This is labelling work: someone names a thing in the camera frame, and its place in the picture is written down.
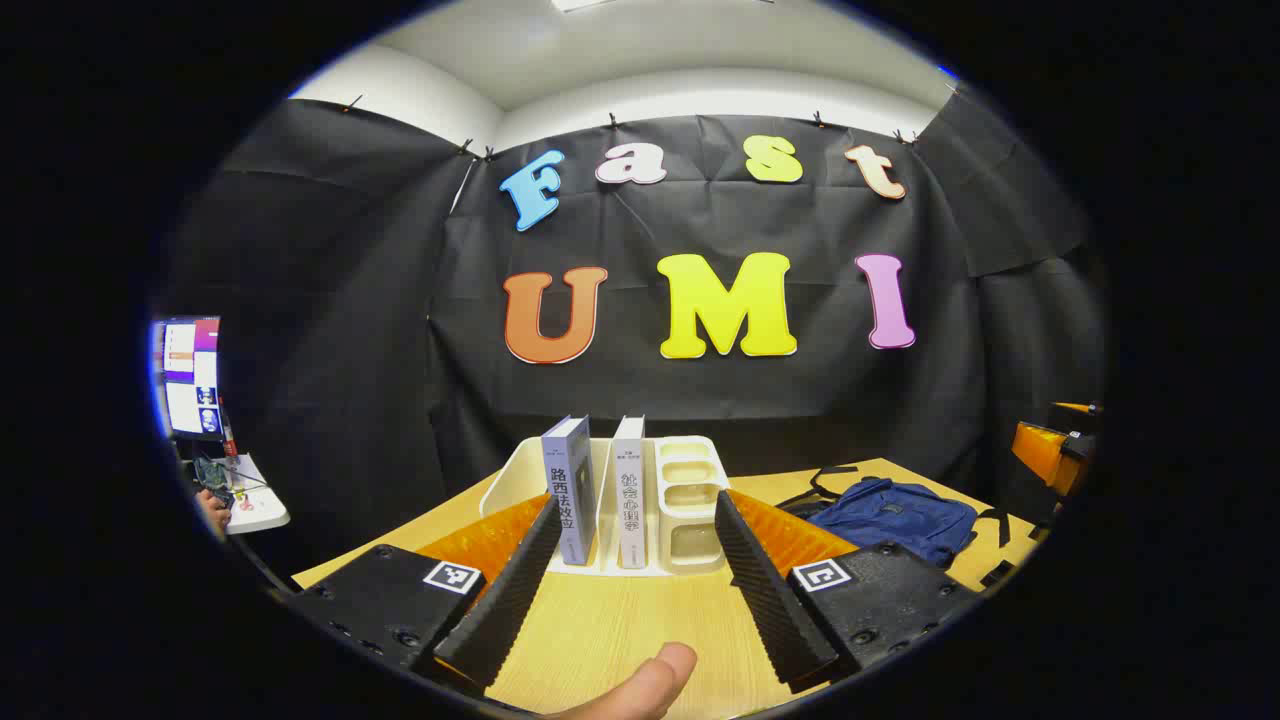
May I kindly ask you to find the blue schoolbag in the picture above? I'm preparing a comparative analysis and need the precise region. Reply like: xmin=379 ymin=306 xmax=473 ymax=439
xmin=775 ymin=465 xmax=1021 ymax=589

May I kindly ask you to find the white side table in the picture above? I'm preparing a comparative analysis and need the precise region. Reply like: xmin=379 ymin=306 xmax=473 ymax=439
xmin=190 ymin=453 xmax=291 ymax=534

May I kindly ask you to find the grey-blue book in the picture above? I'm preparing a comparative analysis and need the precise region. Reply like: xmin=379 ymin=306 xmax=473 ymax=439
xmin=541 ymin=415 xmax=598 ymax=566

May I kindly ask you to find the white plastic bookshelf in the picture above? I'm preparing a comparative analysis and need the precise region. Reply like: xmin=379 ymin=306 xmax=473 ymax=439
xmin=480 ymin=435 xmax=731 ymax=576

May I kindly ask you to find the black backdrop cloth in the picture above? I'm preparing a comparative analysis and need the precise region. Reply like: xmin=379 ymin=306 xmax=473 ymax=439
xmin=165 ymin=85 xmax=1106 ymax=561

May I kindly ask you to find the computer monitor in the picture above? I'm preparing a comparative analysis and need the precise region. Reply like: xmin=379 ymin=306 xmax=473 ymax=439
xmin=152 ymin=317 xmax=223 ymax=441

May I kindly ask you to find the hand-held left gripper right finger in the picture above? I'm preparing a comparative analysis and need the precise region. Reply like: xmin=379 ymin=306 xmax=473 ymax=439
xmin=714 ymin=489 xmax=986 ymax=694

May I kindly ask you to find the white book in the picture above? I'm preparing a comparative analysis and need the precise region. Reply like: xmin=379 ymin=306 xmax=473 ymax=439
xmin=612 ymin=415 xmax=648 ymax=570

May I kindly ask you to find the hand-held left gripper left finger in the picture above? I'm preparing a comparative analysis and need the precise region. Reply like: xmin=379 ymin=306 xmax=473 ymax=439
xmin=290 ymin=492 xmax=563 ymax=698

